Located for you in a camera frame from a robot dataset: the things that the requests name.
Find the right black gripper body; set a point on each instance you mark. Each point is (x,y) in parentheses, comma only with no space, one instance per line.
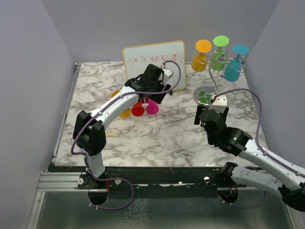
(200,109)

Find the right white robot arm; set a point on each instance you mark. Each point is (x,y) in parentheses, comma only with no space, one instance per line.
(280,177)

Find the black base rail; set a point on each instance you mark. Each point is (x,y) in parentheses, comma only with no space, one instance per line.
(150,182)

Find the green wine glass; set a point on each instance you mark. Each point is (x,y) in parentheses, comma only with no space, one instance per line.
(219,56)

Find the yellow framed whiteboard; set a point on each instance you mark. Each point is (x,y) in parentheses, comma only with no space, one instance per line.
(137,58)

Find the chrome wine glass rack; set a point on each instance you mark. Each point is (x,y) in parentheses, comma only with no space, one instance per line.
(208,88)

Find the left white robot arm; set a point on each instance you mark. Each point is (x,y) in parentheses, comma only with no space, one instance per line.
(89,131)

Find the red wine glass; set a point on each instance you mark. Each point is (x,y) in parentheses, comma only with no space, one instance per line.
(138,109)

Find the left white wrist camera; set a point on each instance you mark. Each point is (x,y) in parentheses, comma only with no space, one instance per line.
(166,74)

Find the blue wine glass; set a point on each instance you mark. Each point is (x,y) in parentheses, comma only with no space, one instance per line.
(234,67)

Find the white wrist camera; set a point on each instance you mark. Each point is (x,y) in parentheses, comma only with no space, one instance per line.
(166,74)
(218,103)

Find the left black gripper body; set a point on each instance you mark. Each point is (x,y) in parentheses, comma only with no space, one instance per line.
(159,87)

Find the yellow wine glass left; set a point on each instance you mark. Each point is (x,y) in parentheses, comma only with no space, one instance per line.
(200,60)

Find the pink wine glass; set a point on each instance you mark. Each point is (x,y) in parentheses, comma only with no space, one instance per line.
(152,108)

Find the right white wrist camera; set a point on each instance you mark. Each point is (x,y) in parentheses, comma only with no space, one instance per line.
(218,103)

